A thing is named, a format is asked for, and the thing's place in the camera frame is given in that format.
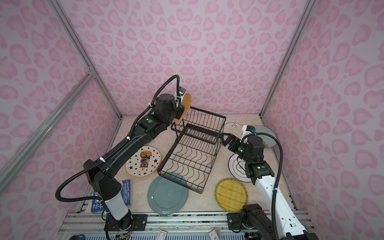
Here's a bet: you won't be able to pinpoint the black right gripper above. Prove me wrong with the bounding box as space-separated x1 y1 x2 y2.
220 132 253 164

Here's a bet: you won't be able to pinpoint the orange woven round plate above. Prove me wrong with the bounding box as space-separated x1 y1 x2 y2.
174 93 193 123

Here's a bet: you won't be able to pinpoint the white plate dark rings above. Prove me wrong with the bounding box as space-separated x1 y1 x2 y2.
227 152 253 183

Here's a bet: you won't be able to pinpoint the white plate floral sprigs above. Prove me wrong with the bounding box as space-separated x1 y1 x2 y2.
223 122 243 140

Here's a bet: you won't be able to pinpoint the black wire dish rack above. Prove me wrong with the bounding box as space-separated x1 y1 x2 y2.
157 107 227 194

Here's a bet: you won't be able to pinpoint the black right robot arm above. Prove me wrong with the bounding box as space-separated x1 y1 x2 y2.
220 133 318 240

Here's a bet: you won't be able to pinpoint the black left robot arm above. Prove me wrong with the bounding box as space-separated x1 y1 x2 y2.
84 93 192 231

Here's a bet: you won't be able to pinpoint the light blue flower plate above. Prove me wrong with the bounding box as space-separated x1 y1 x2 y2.
255 126 277 149

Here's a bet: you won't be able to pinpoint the yellow woven round plate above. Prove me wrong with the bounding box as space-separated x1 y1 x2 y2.
215 178 249 213

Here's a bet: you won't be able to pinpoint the white plate black stars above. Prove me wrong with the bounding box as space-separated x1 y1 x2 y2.
125 146 162 178

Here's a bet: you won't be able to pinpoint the teal green round plate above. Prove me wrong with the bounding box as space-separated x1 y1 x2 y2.
148 173 189 215

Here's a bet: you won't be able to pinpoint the blue illustrated children's book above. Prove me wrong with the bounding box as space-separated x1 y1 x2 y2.
90 180 131 213

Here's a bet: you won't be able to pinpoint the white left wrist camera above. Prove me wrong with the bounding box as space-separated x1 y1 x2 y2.
175 87 186 107

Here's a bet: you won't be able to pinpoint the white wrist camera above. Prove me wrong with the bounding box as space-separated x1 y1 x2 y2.
175 87 186 107
242 125 256 139

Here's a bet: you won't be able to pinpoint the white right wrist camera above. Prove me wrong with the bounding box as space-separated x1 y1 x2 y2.
242 125 256 139

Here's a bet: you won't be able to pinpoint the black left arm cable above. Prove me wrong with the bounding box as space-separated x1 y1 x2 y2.
54 74 181 203

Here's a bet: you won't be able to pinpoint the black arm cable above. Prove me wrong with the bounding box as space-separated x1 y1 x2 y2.
241 132 284 240
54 74 181 203

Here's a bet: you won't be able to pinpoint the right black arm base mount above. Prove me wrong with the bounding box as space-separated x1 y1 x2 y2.
227 209 272 233

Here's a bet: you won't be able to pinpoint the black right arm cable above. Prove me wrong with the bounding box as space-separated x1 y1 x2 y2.
241 132 284 240

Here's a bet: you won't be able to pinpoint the diagonal aluminium frame bar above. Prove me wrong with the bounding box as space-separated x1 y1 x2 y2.
1 71 95 193

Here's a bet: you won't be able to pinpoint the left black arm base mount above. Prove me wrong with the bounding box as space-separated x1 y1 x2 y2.
104 214 148 232

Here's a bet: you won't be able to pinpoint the aluminium front rail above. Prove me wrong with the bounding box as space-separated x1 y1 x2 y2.
55 210 319 240

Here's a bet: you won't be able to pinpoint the right corner aluminium post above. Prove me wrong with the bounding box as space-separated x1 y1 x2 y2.
259 0 318 119

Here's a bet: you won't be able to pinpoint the corner aluminium post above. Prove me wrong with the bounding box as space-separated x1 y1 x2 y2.
259 0 318 119
47 0 123 120

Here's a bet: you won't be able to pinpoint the left corner aluminium post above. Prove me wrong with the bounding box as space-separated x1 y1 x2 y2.
47 0 123 120

